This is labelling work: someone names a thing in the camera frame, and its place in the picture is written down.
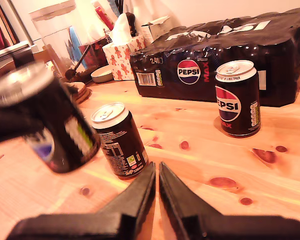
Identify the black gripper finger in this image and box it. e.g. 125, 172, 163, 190
158, 161, 300, 240
5, 161, 157, 240
0, 99, 42, 147

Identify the black Pepsi Max can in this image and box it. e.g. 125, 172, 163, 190
0, 62, 101, 175
214, 59, 262, 139
90, 101, 150, 180

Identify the brown round coaster stack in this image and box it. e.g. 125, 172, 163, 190
64, 81, 93, 105

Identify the black shrink-wrapped Pepsi multipack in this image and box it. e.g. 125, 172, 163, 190
129, 6, 300, 108

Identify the dark long spoon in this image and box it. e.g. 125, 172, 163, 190
64, 44, 91, 79

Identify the grey ceramic bowl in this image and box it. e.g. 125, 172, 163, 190
90, 66, 115, 84

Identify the dark red printed box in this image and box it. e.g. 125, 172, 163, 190
78, 36, 110, 72

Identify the gingerbread print tissue box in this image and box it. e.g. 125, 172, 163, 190
101, 34, 147, 81

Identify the white paper tissue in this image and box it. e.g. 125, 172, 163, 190
109, 12, 133, 46

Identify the dark brown rounded item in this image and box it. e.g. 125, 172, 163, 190
124, 12, 137, 38

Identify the small white carton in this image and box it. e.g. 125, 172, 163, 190
140, 15, 171, 47

